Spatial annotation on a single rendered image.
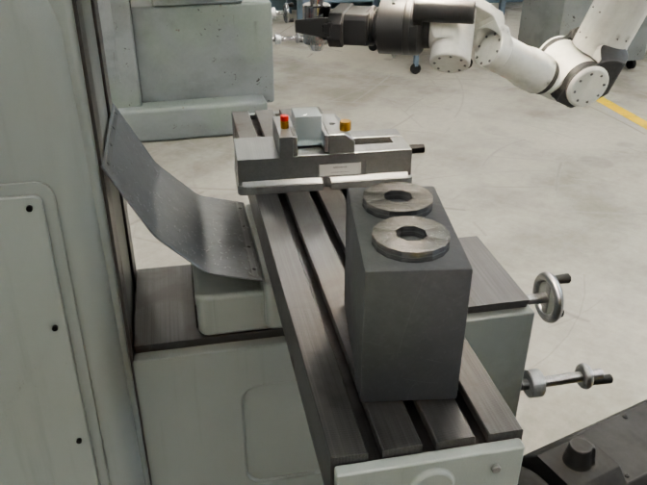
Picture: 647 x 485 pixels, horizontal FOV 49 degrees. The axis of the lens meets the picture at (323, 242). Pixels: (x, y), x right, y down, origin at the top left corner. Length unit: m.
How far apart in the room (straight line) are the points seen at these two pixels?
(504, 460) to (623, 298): 2.11
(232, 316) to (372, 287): 0.56
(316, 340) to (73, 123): 0.47
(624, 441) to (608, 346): 1.28
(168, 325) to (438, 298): 0.69
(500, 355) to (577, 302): 1.36
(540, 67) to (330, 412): 0.72
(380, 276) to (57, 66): 0.56
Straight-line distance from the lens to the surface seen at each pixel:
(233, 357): 1.34
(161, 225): 1.24
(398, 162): 1.41
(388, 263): 0.78
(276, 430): 1.49
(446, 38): 1.18
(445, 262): 0.79
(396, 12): 1.19
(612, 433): 1.40
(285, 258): 1.16
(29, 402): 1.32
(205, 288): 1.30
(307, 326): 1.00
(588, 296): 2.90
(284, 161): 1.37
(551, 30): 5.74
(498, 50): 1.24
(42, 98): 1.08
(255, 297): 1.28
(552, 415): 2.31
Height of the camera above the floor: 1.49
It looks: 29 degrees down
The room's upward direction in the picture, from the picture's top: straight up
